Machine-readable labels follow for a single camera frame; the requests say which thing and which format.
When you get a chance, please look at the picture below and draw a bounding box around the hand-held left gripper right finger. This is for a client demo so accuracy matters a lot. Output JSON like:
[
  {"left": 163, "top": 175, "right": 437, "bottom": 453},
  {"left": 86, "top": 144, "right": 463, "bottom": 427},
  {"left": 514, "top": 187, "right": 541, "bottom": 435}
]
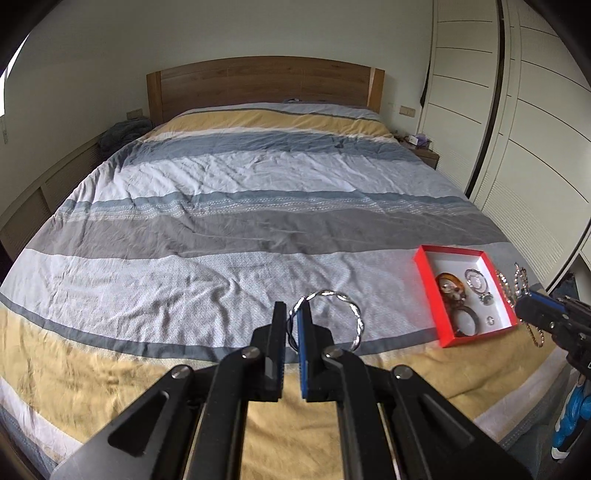
[{"left": 298, "top": 305, "right": 478, "bottom": 480}]

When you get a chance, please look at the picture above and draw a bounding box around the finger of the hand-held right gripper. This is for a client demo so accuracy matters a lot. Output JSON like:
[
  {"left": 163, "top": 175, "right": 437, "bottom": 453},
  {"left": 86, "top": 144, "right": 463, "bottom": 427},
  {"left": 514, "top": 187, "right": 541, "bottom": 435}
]
[
  {"left": 515, "top": 295, "right": 561, "bottom": 330},
  {"left": 529, "top": 290, "right": 573, "bottom": 309}
]

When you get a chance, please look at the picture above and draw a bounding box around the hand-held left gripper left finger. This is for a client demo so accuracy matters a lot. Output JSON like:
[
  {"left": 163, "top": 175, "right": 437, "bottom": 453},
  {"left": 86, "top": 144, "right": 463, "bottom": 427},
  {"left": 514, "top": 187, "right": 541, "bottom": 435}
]
[{"left": 107, "top": 301, "right": 287, "bottom": 480}]

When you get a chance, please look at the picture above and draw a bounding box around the metal link chain bracelet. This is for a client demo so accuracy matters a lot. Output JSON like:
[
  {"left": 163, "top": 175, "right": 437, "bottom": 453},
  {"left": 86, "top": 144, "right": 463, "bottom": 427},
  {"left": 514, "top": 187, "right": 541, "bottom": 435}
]
[{"left": 514, "top": 262, "right": 546, "bottom": 348}]

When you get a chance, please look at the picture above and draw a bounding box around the large silver twisted bangle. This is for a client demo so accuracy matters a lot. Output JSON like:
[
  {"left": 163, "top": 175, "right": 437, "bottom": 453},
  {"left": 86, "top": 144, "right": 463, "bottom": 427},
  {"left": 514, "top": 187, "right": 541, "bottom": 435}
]
[{"left": 286, "top": 288, "right": 365, "bottom": 354}]

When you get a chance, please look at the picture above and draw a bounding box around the red jewelry box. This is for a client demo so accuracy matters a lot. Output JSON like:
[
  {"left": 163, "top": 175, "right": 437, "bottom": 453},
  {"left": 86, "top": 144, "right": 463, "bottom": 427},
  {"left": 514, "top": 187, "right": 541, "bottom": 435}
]
[{"left": 413, "top": 244, "right": 522, "bottom": 348}]

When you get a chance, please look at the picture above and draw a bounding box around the person's right hand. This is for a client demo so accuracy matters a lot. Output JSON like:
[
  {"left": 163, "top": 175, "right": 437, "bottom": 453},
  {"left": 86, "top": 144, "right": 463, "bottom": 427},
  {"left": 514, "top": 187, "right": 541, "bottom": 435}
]
[{"left": 551, "top": 369, "right": 591, "bottom": 460}]

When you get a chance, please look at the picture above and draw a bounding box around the dark thin bangle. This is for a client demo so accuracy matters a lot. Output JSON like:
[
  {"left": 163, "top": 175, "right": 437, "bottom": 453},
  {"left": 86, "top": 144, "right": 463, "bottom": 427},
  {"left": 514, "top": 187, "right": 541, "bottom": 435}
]
[{"left": 450, "top": 305, "right": 482, "bottom": 337}]

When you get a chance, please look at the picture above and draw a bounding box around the amber bangle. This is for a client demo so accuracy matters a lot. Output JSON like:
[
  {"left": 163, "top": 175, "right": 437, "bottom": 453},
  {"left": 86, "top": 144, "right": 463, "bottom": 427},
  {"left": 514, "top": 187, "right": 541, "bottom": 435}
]
[{"left": 435, "top": 272, "right": 465, "bottom": 308}]

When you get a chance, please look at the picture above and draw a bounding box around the bed with striped duvet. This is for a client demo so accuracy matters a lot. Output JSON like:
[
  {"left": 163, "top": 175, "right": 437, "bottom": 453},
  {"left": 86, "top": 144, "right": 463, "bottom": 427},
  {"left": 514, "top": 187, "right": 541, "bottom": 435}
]
[{"left": 0, "top": 102, "right": 573, "bottom": 480}]

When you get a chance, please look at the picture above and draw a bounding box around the white wardrobe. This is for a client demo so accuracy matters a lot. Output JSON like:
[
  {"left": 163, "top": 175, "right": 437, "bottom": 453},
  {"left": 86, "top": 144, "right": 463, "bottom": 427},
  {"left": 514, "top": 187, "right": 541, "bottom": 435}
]
[{"left": 418, "top": 0, "right": 591, "bottom": 296}]

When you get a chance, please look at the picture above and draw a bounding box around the wooden nightstand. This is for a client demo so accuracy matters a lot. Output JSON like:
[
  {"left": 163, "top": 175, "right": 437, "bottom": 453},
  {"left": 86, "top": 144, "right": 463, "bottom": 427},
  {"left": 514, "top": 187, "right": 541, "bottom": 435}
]
[{"left": 399, "top": 138, "right": 440, "bottom": 171}]

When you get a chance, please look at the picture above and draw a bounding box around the grey knitted cloth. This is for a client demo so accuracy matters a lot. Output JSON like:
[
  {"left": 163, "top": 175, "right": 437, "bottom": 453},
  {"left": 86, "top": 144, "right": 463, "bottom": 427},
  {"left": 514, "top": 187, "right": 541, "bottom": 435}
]
[{"left": 99, "top": 117, "right": 153, "bottom": 153}]

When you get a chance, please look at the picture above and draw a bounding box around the wooden headboard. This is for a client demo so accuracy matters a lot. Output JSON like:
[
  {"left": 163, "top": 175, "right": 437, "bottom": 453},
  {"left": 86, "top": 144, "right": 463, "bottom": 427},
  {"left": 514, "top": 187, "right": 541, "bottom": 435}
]
[{"left": 146, "top": 56, "right": 385, "bottom": 126}]

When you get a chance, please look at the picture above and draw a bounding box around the beige low cabinet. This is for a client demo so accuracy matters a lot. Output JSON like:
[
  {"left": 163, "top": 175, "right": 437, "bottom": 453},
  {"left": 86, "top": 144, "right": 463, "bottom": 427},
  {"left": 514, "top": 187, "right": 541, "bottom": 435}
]
[{"left": 0, "top": 138, "right": 105, "bottom": 259}]

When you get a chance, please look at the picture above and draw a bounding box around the silver chain necklace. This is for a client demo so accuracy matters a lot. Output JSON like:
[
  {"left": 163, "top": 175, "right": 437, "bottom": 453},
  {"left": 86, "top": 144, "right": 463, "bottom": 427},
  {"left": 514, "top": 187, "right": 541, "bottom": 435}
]
[{"left": 495, "top": 269, "right": 522, "bottom": 309}]

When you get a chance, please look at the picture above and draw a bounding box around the silver twisted bracelet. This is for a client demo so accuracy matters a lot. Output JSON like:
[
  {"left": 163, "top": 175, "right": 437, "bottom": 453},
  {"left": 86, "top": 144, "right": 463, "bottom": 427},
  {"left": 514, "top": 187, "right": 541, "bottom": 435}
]
[{"left": 464, "top": 268, "right": 490, "bottom": 295}]

